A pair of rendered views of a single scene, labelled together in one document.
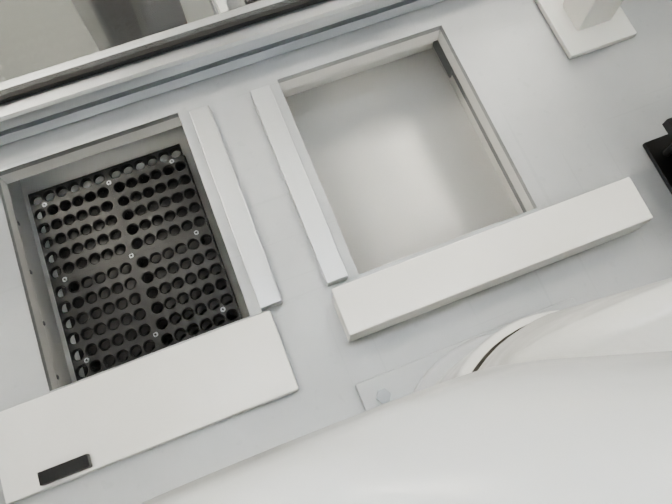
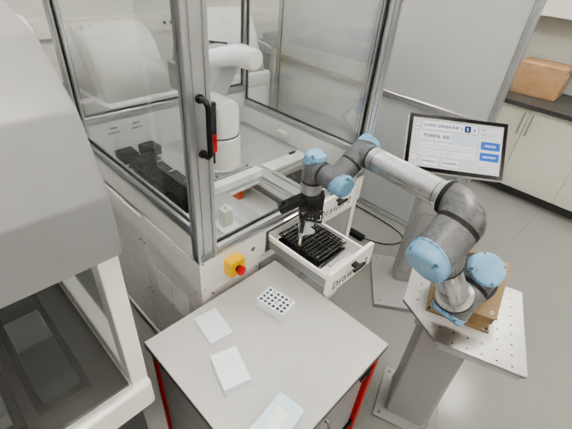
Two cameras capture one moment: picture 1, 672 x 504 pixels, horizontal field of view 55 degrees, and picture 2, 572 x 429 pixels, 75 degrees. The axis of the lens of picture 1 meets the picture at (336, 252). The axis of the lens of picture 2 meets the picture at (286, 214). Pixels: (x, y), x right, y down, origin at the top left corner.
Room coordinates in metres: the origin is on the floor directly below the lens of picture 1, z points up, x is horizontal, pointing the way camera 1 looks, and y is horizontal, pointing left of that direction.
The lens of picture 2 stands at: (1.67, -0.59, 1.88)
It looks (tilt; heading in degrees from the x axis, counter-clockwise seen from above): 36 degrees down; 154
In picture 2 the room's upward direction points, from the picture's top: 5 degrees clockwise
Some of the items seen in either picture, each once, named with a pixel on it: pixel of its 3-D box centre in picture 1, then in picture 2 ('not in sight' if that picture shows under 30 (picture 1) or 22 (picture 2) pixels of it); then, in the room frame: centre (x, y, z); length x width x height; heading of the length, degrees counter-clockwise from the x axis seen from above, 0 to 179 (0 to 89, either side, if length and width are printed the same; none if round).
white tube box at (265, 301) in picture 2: not in sight; (275, 303); (0.81, -0.18, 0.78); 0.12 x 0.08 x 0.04; 31
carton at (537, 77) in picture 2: not in sight; (540, 78); (-0.71, 3.13, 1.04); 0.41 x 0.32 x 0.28; 22
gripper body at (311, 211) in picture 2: not in sight; (311, 205); (0.70, -0.02, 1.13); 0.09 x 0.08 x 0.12; 68
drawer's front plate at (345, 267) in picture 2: not in sight; (349, 267); (0.81, 0.13, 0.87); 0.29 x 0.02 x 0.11; 113
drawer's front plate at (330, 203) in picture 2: not in sight; (335, 203); (0.39, 0.30, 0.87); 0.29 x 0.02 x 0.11; 113
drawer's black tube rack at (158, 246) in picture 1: (139, 264); not in sight; (0.21, 0.22, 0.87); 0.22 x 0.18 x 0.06; 23
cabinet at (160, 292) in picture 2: not in sight; (231, 250); (0.05, -0.13, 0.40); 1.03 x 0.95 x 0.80; 113
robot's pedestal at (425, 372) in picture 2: not in sight; (428, 360); (1.04, 0.52, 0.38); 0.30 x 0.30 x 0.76; 42
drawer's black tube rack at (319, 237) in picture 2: not in sight; (311, 243); (0.62, 0.05, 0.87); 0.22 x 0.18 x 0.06; 23
